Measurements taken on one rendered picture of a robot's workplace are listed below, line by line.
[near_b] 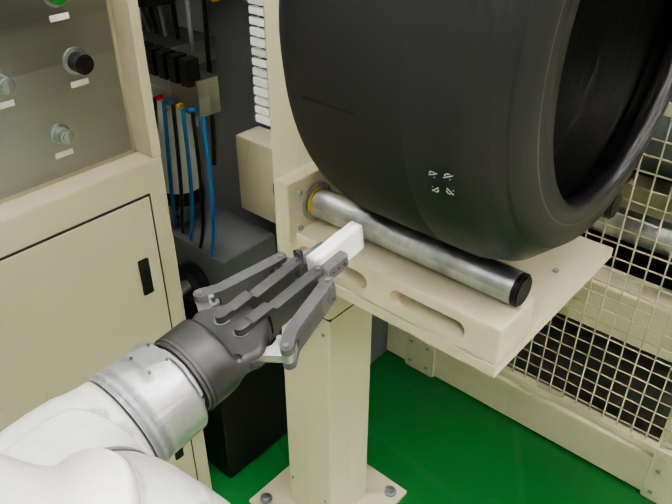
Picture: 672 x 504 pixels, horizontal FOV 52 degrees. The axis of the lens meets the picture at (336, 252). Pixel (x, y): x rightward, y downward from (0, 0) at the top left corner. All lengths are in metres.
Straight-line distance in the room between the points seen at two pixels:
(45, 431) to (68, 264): 0.66
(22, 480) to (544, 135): 0.52
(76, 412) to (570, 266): 0.79
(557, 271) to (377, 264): 0.29
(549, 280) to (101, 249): 0.71
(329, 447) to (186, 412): 0.94
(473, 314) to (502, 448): 1.05
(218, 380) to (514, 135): 0.34
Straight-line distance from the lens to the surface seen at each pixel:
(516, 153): 0.67
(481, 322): 0.87
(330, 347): 1.29
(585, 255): 1.15
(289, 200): 0.99
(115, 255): 1.22
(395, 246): 0.93
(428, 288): 0.92
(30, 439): 0.53
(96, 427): 0.52
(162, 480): 0.41
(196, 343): 0.58
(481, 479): 1.82
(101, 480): 0.40
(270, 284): 0.65
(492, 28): 0.62
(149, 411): 0.55
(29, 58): 1.10
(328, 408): 1.40
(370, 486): 1.76
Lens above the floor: 1.40
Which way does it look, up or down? 33 degrees down
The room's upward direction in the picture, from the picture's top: straight up
